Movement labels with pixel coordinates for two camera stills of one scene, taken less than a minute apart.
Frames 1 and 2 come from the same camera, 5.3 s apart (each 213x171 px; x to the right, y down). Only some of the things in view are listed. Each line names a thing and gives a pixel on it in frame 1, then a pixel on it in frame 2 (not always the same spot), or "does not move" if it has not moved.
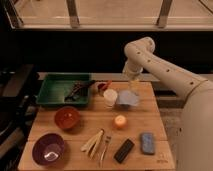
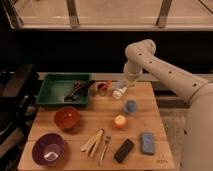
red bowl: (67, 118) does not move
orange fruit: (120, 121) does not move
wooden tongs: (90, 146) does not move
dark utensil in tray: (80, 89) does not move
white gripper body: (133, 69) → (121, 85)
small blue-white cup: (128, 97) → (130, 106)
